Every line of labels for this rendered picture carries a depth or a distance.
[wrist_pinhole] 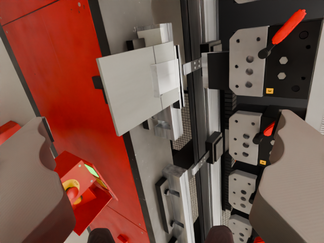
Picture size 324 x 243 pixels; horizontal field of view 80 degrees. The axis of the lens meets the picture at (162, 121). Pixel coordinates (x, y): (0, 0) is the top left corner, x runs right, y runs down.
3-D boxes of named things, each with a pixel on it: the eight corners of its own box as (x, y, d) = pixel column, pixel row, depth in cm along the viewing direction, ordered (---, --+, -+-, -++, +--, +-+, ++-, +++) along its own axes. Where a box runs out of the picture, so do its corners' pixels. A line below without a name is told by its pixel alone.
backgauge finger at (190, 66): (177, 50, 61) (191, 49, 58) (211, 40, 79) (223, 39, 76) (181, 87, 66) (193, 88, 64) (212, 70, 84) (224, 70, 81)
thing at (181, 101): (165, 47, 59) (173, 46, 57) (171, 45, 61) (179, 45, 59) (173, 108, 67) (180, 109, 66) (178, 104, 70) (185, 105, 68)
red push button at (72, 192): (59, 191, 60) (64, 195, 58) (69, 181, 62) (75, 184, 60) (65, 198, 62) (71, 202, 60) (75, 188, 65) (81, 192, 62)
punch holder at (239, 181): (228, 171, 61) (291, 191, 51) (237, 156, 66) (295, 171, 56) (228, 206, 67) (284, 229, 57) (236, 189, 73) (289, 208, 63)
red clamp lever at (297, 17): (308, 13, 32) (262, 60, 39) (310, 12, 35) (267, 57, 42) (299, 6, 32) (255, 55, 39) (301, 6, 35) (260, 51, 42)
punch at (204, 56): (199, 53, 54) (234, 51, 48) (203, 52, 55) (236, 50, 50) (201, 88, 58) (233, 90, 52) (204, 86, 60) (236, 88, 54)
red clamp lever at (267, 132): (291, 122, 40) (256, 146, 47) (293, 114, 43) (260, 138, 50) (284, 116, 41) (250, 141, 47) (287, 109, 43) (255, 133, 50)
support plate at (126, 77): (95, 58, 39) (98, 58, 39) (170, 41, 57) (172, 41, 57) (116, 136, 47) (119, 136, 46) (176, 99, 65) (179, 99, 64)
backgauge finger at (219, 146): (188, 159, 79) (199, 162, 76) (214, 130, 97) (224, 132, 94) (190, 182, 84) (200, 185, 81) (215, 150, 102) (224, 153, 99)
